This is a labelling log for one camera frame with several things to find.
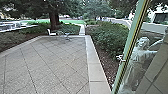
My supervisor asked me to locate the green framed glass door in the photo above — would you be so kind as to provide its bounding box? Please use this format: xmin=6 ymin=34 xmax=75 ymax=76
xmin=110 ymin=0 xmax=168 ymax=94

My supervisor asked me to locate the small outdoor metal table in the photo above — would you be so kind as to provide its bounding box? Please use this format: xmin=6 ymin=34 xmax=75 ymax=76
xmin=61 ymin=30 xmax=72 ymax=42

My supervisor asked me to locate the green outdoor shrub bed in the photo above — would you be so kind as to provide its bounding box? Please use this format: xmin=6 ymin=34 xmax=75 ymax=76
xmin=85 ymin=20 xmax=130 ymax=58

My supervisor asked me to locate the white outdoor chair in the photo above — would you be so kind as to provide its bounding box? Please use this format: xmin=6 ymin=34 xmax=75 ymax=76
xmin=46 ymin=28 xmax=58 ymax=38

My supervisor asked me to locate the brown tree trunk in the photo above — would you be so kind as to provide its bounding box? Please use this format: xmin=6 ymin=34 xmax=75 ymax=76
xmin=48 ymin=6 xmax=61 ymax=32

